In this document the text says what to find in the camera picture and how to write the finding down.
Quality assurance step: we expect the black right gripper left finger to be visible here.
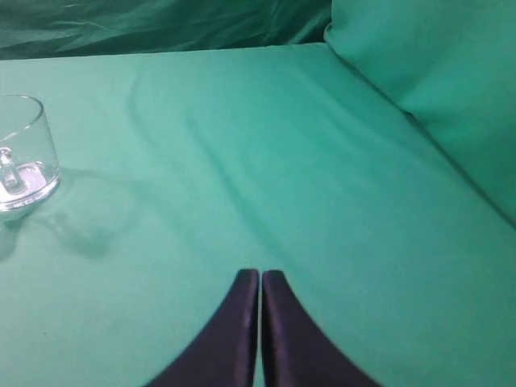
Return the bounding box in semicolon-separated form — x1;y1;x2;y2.
151;268;259;386

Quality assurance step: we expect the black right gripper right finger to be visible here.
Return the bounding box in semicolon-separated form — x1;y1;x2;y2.
261;270;379;386

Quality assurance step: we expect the transparent glass cup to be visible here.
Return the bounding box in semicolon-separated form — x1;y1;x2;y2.
1;95;60;216

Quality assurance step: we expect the green table cloth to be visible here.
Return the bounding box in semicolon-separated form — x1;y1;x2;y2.
1;44;515;386

